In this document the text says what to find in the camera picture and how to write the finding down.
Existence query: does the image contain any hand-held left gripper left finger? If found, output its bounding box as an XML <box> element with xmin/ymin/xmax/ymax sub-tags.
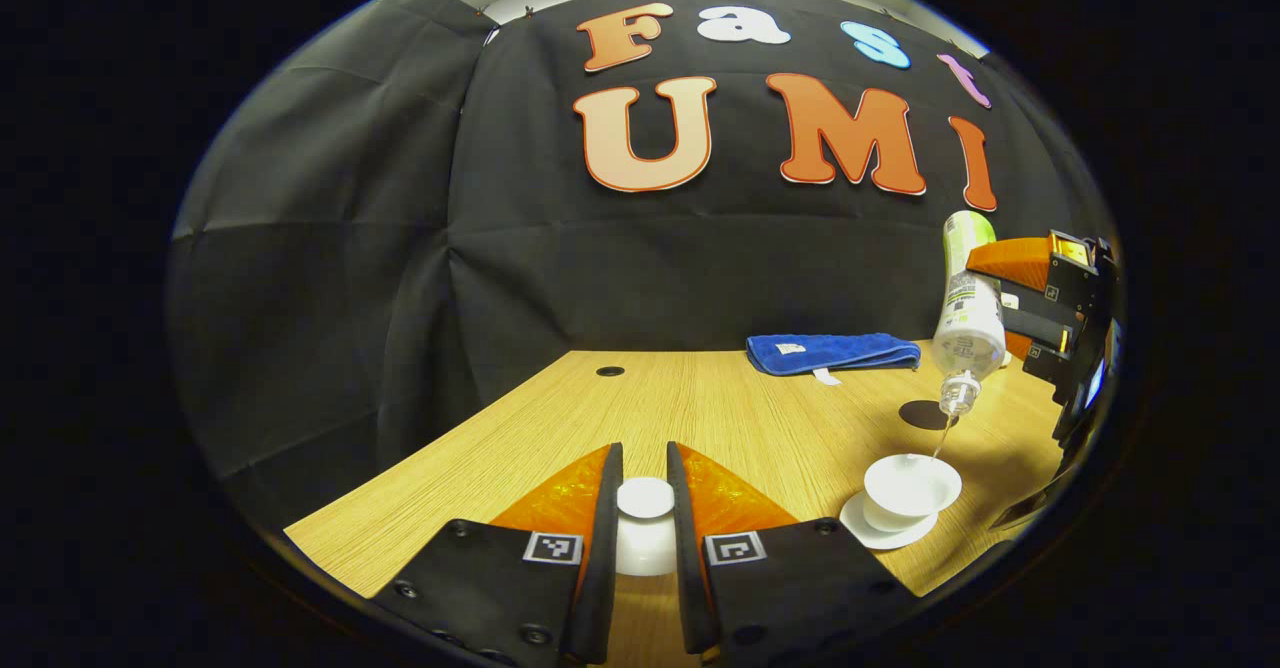
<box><xmin>375</xmin><ymin>443</ymin><xmax>624</xmax><ymax>667</ymax></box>

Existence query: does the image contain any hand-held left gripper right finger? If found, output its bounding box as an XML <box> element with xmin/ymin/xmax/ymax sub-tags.
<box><xmin>667</xmin><ymin>441</ymin><xmax>921</xmax><ymax>664</ymax></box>

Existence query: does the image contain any white teacup lid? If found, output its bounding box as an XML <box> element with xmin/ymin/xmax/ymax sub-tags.
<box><xmin>615</xmin><ymin>476</ymin><xmax>678</xmax><ymax>577</ymax></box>

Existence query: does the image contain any water bottle green white label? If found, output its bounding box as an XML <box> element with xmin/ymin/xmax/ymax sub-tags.
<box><xmin>932</xmin><ymin>210</ymin><xmax>1007</xmax><ymax>419</ymax></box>

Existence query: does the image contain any dark round coaster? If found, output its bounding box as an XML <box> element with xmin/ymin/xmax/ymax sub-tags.
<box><xmin>899</xmin><ymin>400</ymin><xmax>959</xmax><ymax>431</ymax></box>

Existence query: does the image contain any white teacup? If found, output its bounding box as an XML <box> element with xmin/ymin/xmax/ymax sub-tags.
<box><xmin>864</xmin><ymin>454</ymin><xmax>963</xmax><ymax>533</ymax></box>

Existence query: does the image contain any white saucer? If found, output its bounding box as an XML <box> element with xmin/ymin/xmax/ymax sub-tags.
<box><xmin>840</xmin><ymin>489</ymin><xmax>941</xmax><ymax>551</ymax></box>

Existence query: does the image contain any blue towel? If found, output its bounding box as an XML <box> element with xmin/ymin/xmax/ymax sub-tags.
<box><xmin>746</xmin><ymin>333</ymin><xmax>922</xmax><ymax>386</ymax></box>

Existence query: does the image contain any black backdrop cloth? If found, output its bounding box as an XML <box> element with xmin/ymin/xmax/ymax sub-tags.
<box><xmin>168</xmin><ymin>0</ymin><xmax>1116</xmax><ymax>529</ymax></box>

